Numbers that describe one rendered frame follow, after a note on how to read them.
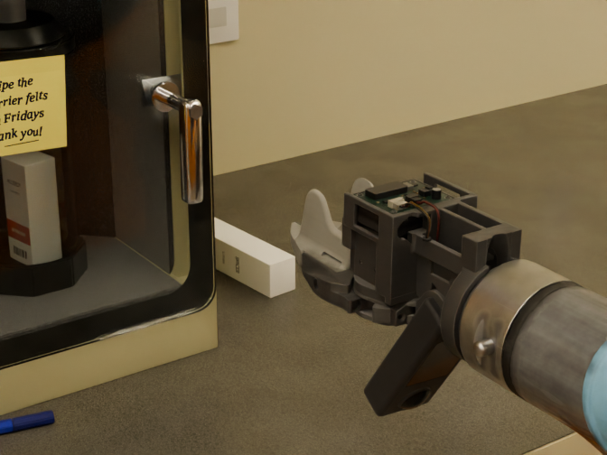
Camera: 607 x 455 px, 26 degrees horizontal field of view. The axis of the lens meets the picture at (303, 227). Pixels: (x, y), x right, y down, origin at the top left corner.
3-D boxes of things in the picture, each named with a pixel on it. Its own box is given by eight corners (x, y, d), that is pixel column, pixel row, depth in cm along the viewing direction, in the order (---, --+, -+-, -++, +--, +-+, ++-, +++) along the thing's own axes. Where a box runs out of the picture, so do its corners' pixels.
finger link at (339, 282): (338, 238, 93) (419, 280, 87) (338, 261, 94) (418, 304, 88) (284, 254, 91) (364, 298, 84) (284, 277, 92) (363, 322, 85)
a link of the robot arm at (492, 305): (588, 378, 81) (489, 416, 77) (536, 349, 84) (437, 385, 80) (599, 267, 78) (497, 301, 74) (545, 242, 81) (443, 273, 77)
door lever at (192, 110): (180, 184, 115) (154, 190, 113) (177, 78, 111) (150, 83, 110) (211, 203, 110) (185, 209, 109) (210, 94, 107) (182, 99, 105)
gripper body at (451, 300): (424, 168, 90) (549, 224, 81) (419, 282, 93) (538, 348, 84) (333, 190, 86) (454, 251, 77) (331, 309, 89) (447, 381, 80)
